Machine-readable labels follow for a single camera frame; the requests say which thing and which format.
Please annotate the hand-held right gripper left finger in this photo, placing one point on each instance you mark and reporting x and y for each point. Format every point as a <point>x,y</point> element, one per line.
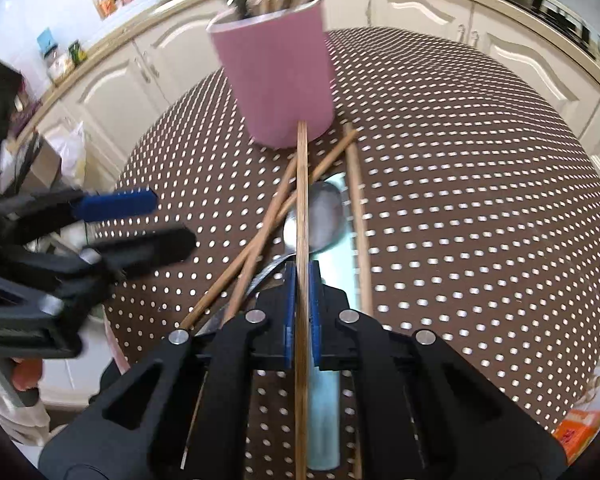
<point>290,310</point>

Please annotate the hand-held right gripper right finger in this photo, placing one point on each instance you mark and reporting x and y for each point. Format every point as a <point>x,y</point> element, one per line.
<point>315,310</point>

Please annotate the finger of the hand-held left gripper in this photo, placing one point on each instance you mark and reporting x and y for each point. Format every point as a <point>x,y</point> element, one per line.
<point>145,249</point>
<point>115,205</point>

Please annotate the metal spoon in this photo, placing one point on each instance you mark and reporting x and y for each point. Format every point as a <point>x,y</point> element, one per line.
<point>322,220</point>

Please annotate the single brown chopstick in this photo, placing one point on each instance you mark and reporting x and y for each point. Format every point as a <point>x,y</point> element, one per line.
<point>302,210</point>

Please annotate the light blue utensil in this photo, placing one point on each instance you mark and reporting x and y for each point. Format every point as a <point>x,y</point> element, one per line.
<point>330,410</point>

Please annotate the bunch of wooden chopsticks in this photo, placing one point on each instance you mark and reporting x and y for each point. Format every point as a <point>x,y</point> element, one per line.
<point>352,170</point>

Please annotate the pink cup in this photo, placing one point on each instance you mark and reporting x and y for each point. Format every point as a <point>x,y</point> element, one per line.
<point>275,75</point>

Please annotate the white plastic bag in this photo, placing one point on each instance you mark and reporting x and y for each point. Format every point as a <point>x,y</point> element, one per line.
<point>72,150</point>

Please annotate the small green bottle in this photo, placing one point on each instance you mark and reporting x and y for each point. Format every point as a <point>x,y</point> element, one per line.
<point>77,52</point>

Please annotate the beige kitchen countertop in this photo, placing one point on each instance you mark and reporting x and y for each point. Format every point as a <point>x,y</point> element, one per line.
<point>107,42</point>

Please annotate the light blue carton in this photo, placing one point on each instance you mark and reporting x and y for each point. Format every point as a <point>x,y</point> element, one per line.
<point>45,40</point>

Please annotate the brown polka dot tablecloth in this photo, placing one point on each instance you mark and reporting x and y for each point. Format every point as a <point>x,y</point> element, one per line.
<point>480,210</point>

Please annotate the orange label bottle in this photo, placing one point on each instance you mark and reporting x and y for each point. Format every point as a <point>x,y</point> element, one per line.
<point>106,1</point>

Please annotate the orange packet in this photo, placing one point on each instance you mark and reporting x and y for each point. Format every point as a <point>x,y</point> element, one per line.
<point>580,430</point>

